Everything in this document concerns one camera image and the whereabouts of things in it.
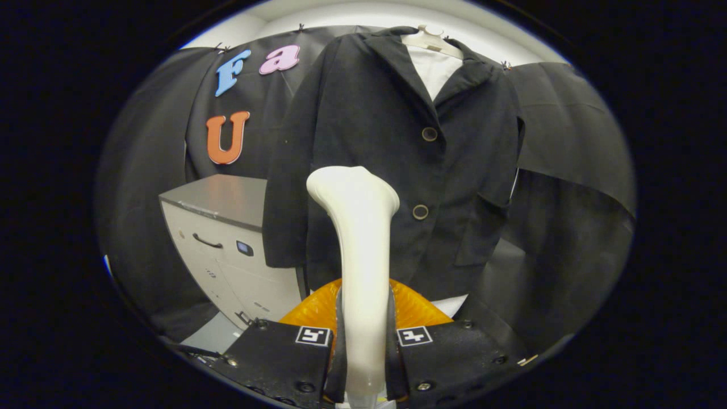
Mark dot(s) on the black backdrop cloth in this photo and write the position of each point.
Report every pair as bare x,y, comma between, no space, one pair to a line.
568,255

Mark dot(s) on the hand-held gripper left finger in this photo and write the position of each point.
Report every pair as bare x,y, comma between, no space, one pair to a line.
335,369

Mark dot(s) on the grey drawer cabinet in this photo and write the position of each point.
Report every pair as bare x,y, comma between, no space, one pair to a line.
227,267

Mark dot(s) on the white garment steamer head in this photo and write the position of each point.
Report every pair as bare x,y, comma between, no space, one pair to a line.
363,255

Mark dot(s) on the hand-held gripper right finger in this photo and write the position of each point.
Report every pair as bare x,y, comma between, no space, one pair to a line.
397,369

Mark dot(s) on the small white cardboard piece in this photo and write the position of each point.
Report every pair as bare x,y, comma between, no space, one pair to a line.
528,360

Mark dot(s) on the black suit jacket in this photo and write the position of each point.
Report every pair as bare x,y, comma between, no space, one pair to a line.
454,170

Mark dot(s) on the white shirt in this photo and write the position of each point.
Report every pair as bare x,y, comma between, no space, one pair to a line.
434,71

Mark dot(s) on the white clothes hanger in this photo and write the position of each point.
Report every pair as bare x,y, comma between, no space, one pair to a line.
429,38

